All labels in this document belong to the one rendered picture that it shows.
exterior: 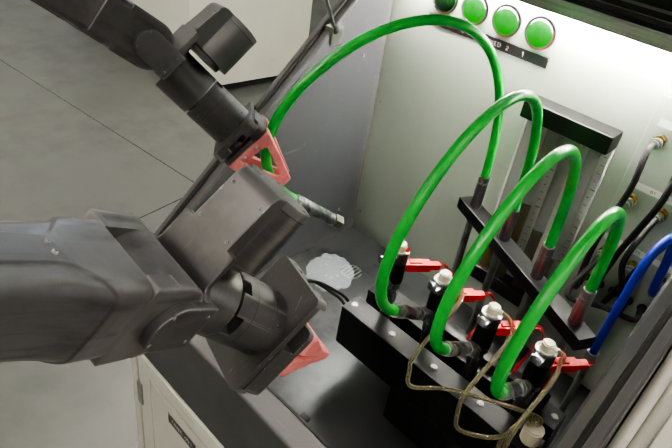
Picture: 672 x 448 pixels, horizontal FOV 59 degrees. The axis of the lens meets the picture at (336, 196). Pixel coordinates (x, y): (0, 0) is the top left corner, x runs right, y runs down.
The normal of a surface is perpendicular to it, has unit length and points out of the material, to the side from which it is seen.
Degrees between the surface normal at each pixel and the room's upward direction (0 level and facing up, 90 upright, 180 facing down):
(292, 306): 46
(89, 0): 72
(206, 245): 51
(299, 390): 0
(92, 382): 0
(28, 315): 103
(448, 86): 90
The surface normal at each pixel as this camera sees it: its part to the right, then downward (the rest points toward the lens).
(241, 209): -0.20, -0.23
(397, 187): -0.70, 0.32
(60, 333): 0.58, 0.67
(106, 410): 0.13, -0.82
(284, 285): -0.53, -0.44
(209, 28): 0.52, 0.42
